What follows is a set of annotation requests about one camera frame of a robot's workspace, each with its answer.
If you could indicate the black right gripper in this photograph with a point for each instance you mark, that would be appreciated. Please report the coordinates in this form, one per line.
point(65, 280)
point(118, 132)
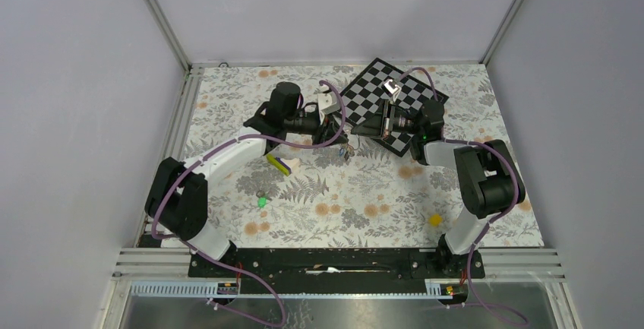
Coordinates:
point(372, 128)

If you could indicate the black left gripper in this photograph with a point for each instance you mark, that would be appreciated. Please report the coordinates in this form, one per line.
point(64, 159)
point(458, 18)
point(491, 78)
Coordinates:
point(326, 133)

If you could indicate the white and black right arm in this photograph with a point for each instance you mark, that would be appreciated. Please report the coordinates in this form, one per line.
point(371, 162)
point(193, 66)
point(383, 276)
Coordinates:
point(489, 183)

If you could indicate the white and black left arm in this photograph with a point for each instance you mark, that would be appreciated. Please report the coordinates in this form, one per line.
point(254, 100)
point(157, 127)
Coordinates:
point(178, 198)

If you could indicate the black and white chessboard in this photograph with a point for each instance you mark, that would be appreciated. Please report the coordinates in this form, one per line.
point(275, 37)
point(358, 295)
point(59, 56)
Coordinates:
point(363, 97)

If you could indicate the floral patterned table mat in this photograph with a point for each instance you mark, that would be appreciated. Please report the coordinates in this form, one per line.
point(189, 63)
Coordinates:
point(377, 199)

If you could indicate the green key tag with key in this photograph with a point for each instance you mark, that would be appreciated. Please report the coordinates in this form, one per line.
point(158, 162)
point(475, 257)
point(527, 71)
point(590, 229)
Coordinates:
point(262, 199)

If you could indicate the yellow cube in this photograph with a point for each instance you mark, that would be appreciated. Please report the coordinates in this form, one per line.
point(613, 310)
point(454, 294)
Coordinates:
point(435, 220)

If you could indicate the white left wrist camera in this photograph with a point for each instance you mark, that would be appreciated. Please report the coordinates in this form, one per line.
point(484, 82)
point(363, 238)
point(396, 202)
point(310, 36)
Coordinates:
point(327, 103)

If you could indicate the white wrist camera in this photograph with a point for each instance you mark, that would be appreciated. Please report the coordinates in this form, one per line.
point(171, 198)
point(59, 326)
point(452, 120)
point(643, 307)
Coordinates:
point(327, 103)
point(392, 89)

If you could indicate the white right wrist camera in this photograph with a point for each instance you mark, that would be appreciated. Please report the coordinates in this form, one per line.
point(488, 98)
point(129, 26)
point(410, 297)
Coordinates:
point(392, 89)

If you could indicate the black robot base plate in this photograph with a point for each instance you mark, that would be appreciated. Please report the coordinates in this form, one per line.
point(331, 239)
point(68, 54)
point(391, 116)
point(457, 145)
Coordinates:
point(337, 270)

